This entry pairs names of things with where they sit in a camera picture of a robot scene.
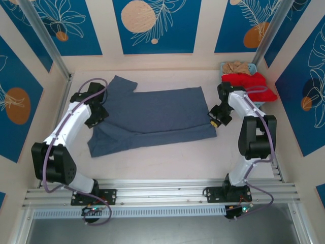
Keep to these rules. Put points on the light blue plastic basket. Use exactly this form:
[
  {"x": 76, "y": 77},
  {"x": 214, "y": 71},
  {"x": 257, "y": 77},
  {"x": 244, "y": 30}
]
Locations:
[{"x": 253, "y": 68}]

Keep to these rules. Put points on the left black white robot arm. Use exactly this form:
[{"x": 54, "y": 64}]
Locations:
[{"x": 71, "y": 122}]

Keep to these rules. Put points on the circuit board with leds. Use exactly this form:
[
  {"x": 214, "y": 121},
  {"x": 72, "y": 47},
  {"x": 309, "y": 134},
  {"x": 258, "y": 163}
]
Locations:
[
  {"x": 92, "y": 209},
  {"x": 238, "y": 211}
]

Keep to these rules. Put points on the blue t-shirt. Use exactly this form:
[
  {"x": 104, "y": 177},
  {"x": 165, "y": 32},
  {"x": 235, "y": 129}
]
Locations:
[{"x": 165, "y": 111}]

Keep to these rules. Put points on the aluminium frame bar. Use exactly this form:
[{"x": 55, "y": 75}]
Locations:
[
  {"x": 303, "y": 228},
  {"x": 19, "y": 228}
]

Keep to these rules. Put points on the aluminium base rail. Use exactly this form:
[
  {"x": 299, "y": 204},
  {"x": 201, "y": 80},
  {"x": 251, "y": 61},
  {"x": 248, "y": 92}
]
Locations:
[{"x": 162, "y": 193}]

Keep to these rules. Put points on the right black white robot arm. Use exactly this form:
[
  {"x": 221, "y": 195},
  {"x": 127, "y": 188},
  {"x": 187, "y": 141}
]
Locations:
[{"x": 256, "y": 137}]

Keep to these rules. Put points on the blue floral wall panel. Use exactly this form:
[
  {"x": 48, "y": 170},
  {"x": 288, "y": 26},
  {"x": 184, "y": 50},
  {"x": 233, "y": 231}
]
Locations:
[
  {"x": 15, "y": 76},
  {"x": 89, "y": 38},
  {"x": 182, "y": 38},
  {"x": 299, "y": 122},
  {"x": 284, "y": 38},
  {"x": 25, "y": 38},
  {"x": 228, "y": 25}
]

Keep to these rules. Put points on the aluminium corner post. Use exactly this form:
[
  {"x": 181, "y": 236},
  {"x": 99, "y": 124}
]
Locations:
[
  {"x": 45, "y": 38},
  {"x": 269, "y": 30}
]

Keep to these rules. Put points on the red t-shirt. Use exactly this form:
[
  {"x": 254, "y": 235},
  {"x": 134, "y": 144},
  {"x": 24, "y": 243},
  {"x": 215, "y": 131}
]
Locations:
[{"x": 254, "y": 80}]

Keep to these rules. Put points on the beige t-shirt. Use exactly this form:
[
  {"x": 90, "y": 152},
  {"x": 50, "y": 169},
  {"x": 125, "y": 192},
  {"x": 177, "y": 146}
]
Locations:
[{"x": 236, "y": 67}]

